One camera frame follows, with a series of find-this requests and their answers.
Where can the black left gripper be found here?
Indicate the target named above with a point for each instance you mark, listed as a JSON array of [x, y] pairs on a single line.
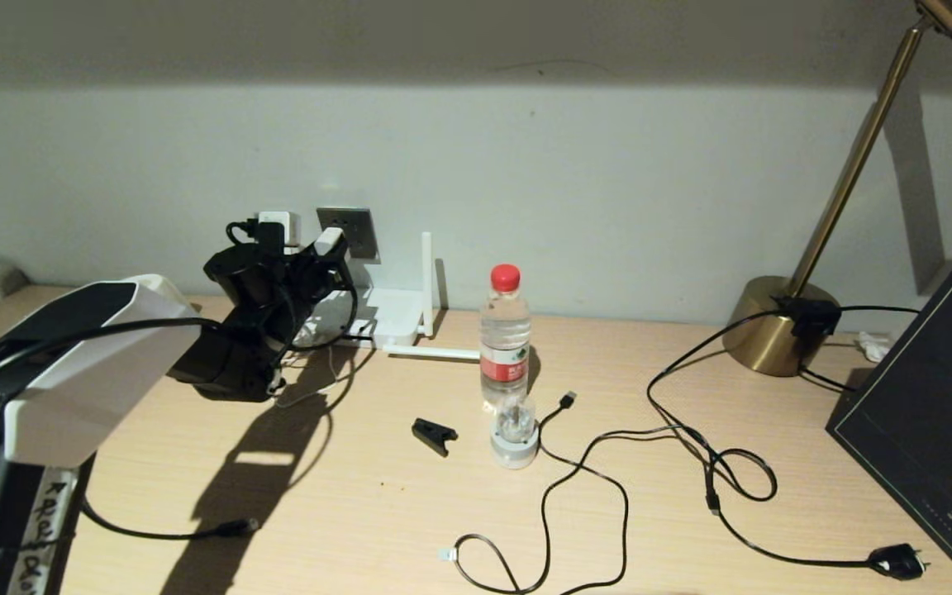
[[305, 290]]

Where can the white power adapter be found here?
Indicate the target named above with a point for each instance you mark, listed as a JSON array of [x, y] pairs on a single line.
[[330, 241]]

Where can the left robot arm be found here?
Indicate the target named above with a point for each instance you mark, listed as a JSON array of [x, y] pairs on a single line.
[[88, 380]]

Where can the white router with antennas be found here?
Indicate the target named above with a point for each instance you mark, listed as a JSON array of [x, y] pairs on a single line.
[[397, 318]]

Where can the water bottle with red cap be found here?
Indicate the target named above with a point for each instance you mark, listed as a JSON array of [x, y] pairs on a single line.
[[505, 330]]

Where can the small black clip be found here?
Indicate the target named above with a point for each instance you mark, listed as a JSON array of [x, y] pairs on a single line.
[[433, 434]]

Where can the small glass dome night light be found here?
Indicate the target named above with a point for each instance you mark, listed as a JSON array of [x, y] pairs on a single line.
[[515, 448]]

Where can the brass desk lamp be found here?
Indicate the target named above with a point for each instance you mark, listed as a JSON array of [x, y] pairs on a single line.
[[773, 330]]

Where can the small white crumpled item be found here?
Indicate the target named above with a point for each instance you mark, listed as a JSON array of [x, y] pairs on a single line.
[[873, 347]]

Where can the dark blue box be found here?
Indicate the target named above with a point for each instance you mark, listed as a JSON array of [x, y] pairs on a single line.
[[922, 397]]

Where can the grey wall socket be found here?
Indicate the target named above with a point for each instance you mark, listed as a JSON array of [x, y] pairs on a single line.
[[363, 240]]

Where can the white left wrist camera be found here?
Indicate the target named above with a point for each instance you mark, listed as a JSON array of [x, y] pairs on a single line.
[[279, 227]]

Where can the black inline switch box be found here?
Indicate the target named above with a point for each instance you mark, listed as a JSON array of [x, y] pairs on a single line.
[[812, 316]]

